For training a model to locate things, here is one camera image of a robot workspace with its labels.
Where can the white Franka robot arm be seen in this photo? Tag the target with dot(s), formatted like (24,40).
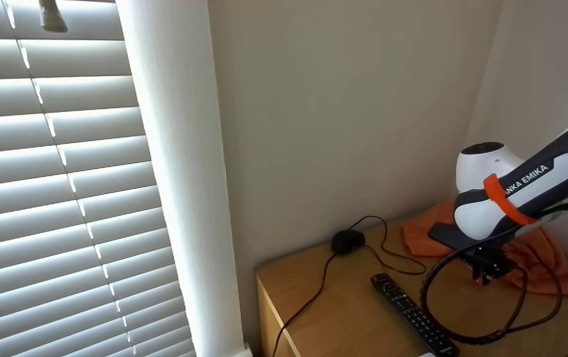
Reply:
(548,175)

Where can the white window blinds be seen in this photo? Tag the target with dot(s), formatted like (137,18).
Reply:
(51,199)

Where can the black TV remote control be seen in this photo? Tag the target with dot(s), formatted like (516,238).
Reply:
(413,316)

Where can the white window frame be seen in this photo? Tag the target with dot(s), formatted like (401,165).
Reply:
(176,171)

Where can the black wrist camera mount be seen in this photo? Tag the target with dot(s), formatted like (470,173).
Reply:
(453,236)

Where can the small black plug device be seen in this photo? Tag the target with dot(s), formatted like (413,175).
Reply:
(347,242)

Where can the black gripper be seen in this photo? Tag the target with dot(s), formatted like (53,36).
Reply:
(492,266)

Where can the orange cloth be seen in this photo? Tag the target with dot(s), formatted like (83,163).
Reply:
(423,238)

